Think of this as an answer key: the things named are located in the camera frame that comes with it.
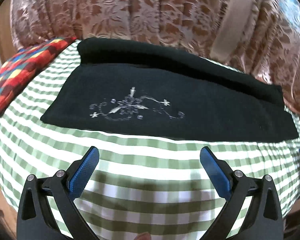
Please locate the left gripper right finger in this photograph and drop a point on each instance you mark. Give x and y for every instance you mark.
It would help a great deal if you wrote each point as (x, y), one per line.
(264, 217)

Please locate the multicolour checkered pillow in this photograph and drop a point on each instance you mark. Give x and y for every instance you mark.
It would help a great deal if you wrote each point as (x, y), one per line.
(19, 70)

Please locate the black embroidered pants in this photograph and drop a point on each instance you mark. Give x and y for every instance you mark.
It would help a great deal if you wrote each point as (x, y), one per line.
(136, 88)

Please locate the beige curtain tieback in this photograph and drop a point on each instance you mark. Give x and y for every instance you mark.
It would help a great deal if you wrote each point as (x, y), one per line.
(231, 29)

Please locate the brown floral curtain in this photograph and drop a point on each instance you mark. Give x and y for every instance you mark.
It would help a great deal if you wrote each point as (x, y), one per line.
(269, 48)

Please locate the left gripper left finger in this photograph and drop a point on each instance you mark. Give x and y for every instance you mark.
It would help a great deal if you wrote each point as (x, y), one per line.
(35, 219)

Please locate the green white checkered bedsheet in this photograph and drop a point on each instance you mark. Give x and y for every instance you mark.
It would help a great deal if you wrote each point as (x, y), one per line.
(141, 184)

